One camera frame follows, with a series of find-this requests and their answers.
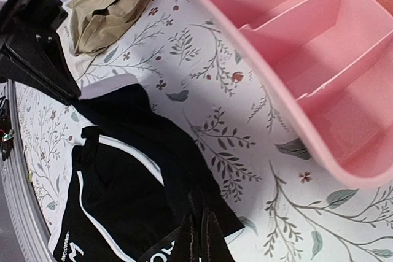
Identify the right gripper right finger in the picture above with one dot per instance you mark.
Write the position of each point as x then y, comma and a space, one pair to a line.
213, 245

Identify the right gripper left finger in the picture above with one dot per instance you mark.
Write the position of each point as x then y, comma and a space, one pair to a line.
187, 245

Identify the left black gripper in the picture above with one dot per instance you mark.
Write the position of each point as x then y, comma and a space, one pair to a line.
31, 51

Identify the black underwear white trim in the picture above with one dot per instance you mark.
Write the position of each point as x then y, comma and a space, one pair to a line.
131, 181

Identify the khaki underwear cream waistband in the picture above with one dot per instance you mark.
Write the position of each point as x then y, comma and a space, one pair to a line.
92, 26

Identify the floral table mat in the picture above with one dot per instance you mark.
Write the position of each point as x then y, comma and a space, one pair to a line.
292, 209

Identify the pink divided storage box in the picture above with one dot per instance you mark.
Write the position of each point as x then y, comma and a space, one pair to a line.
328, 64

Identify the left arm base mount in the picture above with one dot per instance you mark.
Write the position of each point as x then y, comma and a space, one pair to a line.
7, 133

